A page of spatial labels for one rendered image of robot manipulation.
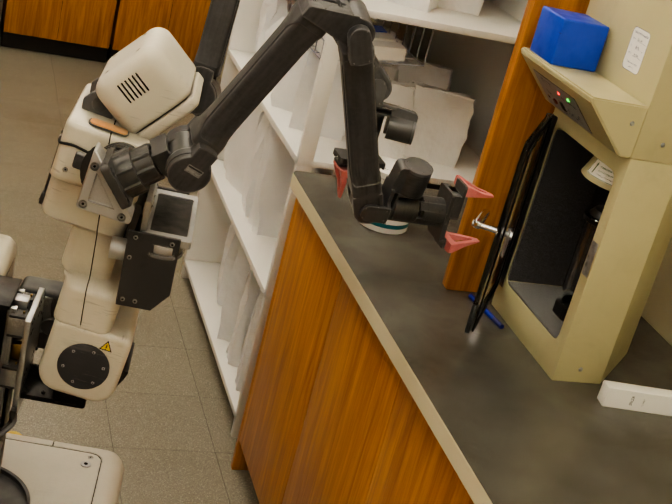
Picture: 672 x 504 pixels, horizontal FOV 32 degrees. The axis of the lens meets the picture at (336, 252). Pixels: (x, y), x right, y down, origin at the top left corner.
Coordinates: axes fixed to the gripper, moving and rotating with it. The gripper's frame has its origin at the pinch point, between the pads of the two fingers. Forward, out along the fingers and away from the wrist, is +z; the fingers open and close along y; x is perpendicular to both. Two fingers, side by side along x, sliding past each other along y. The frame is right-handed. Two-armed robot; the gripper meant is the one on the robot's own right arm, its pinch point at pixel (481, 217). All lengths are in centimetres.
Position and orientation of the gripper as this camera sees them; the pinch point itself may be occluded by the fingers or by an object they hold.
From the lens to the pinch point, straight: 230.4
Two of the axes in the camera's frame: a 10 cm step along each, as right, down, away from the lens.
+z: 9.3, 1.1, 3.4
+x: -2.6, -4.3, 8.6
